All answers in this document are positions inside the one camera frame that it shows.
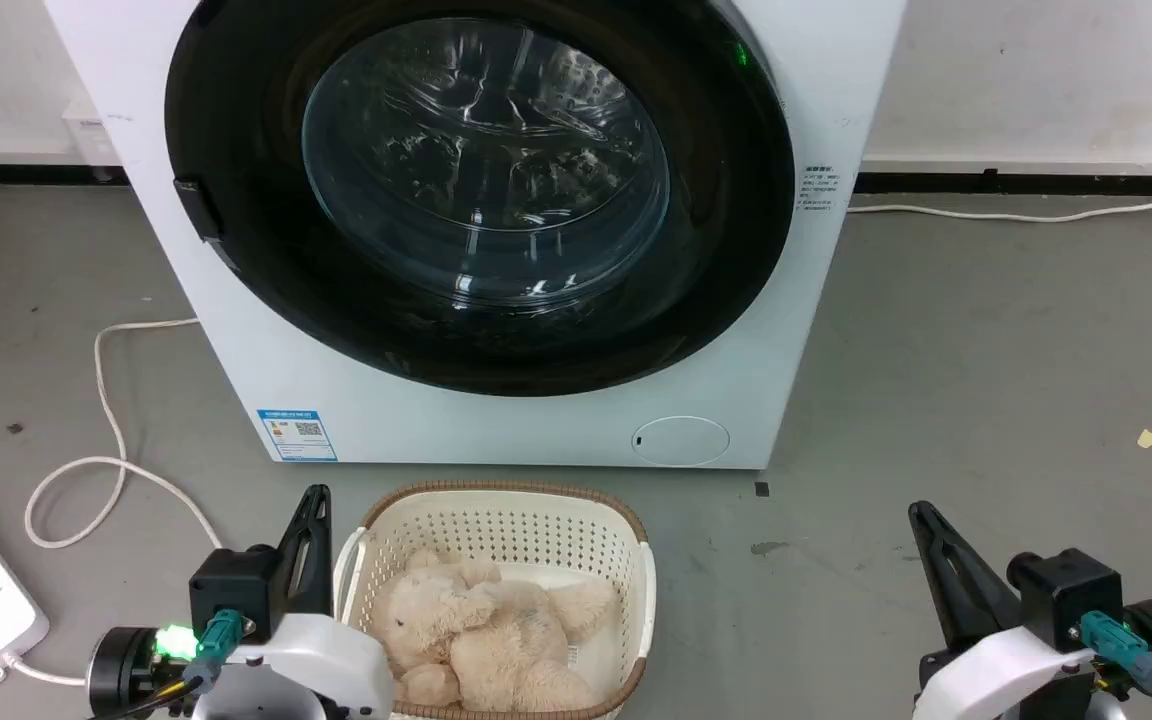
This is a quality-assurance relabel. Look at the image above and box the blue energy label sticker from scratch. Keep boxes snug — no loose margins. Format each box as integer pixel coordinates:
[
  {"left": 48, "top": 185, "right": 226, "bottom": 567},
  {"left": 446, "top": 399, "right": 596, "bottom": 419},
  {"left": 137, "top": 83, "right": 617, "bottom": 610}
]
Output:
[{"left": 256, "top": 408, "right": 339, "bottom": 463}]

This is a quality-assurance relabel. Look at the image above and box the white front-load washing machine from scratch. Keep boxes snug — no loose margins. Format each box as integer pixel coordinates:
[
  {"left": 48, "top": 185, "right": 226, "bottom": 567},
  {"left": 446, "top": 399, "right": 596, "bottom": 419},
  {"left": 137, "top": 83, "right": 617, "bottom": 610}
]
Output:
[{"left": 44, "top": 0, "right": 908, "bottom": 471}]

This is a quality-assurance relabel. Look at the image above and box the white power strip cable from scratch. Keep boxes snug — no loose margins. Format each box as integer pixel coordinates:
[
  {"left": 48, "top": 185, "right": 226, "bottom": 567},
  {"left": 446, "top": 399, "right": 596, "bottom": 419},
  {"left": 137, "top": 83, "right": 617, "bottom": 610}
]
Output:
[{"left": 0, "top": 317, "right": 225, "bottom": 689}]

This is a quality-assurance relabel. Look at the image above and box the beige plush teddy bear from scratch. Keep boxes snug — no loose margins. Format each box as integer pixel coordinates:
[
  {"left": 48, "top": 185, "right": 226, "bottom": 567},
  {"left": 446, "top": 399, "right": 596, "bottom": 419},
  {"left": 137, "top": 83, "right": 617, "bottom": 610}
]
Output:
[{"left": 374, "top": 548, "right": 621, "bottom": 714}]

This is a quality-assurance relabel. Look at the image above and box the thin white cable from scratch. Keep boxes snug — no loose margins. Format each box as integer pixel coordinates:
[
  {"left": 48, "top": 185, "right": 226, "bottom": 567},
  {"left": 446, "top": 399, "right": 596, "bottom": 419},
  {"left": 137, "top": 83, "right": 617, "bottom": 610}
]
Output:
[{"left": 846, "top": 186, "right": 1152, "bottom": 224}]

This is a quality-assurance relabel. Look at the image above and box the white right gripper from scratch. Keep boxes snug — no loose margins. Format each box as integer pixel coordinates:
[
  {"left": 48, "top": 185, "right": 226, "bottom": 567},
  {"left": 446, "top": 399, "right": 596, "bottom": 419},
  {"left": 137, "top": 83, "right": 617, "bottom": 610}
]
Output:
[{"left": 908, "top": 500, "right": 1099, "bottom": 720}]

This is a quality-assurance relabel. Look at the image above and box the round black glass washer door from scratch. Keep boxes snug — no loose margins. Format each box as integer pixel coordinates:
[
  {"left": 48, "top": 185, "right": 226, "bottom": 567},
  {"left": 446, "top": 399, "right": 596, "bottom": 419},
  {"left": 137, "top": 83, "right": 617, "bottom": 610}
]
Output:
[{"left": 164, "top": 0, "right": 797, "bottom": 398}]

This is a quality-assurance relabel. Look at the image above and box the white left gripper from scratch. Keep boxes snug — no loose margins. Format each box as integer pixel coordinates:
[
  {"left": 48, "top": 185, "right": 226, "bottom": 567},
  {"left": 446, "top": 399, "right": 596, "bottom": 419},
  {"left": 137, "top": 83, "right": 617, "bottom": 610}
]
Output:
[{"left": 194, "top": 484, "right": 397, "bottom": 720}]

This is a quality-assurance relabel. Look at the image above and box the teal left camera cable plug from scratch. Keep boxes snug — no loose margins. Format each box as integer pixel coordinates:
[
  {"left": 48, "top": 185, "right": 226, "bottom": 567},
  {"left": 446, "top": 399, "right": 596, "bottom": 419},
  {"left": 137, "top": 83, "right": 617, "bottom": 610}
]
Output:
[{"left": 86, "top": 608, "right": 245, "bottom": 720}]

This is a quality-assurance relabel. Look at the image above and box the small printed text sticker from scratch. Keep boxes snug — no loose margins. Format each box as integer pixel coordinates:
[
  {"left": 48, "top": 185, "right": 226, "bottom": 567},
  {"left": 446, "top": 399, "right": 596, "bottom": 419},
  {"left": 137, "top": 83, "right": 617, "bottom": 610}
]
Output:
[{"left": 800, "top": 166, "right": 843, "bottom": 213}]

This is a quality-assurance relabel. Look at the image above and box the round white filter cover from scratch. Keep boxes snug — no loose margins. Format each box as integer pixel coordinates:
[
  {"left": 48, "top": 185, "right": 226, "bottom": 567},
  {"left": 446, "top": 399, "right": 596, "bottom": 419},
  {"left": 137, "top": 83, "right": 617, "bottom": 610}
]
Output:
[{"left": 631, "top": 415, "right": 731, "bottom": 468}]

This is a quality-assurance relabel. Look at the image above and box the white perforated laundry basket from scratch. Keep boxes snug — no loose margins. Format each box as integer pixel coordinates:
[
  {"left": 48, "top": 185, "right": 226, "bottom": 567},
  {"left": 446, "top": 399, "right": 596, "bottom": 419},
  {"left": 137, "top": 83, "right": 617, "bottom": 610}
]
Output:
[{"left": 333, "top": 480, "right": 657, "bottom": 720}]

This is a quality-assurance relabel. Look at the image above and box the teal right camera cable plug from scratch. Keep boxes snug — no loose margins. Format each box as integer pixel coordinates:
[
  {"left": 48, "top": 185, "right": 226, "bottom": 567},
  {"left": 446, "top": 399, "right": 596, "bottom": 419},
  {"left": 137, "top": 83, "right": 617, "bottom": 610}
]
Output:
[{"left": 1079, "top": 611, "right": 1152, "bottom": 720}]

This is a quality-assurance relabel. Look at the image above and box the teal camera cable plug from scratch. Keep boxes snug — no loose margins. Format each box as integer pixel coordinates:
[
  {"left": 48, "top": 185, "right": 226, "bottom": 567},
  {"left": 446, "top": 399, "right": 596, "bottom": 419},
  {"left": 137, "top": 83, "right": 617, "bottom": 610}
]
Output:
[
  {"left": 86, "top": 608, "right": 245, "bottom": 720},
  {"left": 1079, "top": 611, "right": 1152, "bottom": 720}
]

